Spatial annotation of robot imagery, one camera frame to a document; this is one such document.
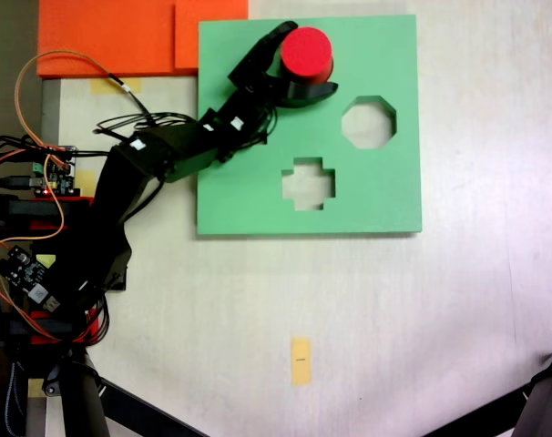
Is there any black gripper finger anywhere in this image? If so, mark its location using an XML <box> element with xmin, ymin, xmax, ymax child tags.
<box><xmin>256</xmin><ymin>20</ymin><xmax>300</xmax><ymax>70</ymax></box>
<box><xmin>280</xmin><ymin>80</ymin><xmax>340</xmax><ymax>111</ymax></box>

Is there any red cylinder block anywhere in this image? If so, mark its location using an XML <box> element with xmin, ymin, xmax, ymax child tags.
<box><xmin>279</xmin><ymin>25</ymin><xmax>335</xmax><ymax>86</ymax></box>

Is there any large orange foam block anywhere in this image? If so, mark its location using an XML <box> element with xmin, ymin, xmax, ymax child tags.
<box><xmin>36</xmin><ymin>0</ymin><xmax>177</xmax><ymax>78</ymax></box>

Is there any green shape sorter board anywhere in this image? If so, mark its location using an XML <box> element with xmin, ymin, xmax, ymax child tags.
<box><xmin>196</xmin><ymin>14</ymin><xmax>424</xmax><ymax>238</ymax></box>

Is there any circuit board with green terminal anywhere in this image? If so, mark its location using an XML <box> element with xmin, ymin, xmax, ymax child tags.
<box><xmin>31</xmin><ymin>144</ymin><xmax>80</xmax><ymax>198</ymax></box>

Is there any black table clamp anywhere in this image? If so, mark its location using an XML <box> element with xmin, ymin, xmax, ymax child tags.
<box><xmin>0</xmin><ymin>194</ymin><xmax>72</xmax><ymax>219</ymax></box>
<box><xmin>0</xmin><ymin>318</ymin><xmax>72</xmax><ymax>350</ymax></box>

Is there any yellow tape strip with mark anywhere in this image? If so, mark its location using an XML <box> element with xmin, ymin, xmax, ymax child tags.
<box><xmin>290</xmin><ymin>336</ymin><xmax>313</xmax><ymax>387</ymax></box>

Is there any black power circuit board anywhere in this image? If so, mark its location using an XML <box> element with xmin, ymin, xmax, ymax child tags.
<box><xmin>0</xmin><ymin>244</ymin><xmax>62</xmax><ymax>316</ymax></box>

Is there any black tripod leg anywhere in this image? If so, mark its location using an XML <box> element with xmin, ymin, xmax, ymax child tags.
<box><xmin>515</xmin><ymin>343</ymin><xmax>552</xmax><ymax>437</ymax></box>
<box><xmin>25</xmin><ymin>350</ymin><xmax>111</xmax><ymax>437</ymax></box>

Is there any thin black servo wire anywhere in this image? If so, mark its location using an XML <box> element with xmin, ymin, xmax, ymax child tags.
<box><xmin>93</xmin><ymin>113</ymin><xmax>199</xmax><ymax>136</ymax></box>

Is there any long orange looped wire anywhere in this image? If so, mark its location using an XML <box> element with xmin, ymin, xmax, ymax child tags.
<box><xmin>0</xmin><ymin>49</ymin><xmax>158</xmax><ymax>247</ymax></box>

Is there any red printed base plate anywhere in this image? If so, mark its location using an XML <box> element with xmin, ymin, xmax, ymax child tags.
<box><xmin>29</xmin><ymin>307</ymin><xmax>102</xmax><ymax>347</ymax></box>
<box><xmin>29</xmin><ymin>196</ymin><xmax>95</xmax><ymax>229</ymax></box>

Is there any black USB cable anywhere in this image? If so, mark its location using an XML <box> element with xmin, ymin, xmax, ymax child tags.
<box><xmin>0</xmin><ymin>175</ymin><xmax>47</xmax><ymax>190</ymax></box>

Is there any blue white braided cable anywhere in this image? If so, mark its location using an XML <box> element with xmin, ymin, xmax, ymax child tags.
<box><xmin>5</xmin><ymin>361</ymin><xmax>26</xmax><ymax>437</ymax></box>

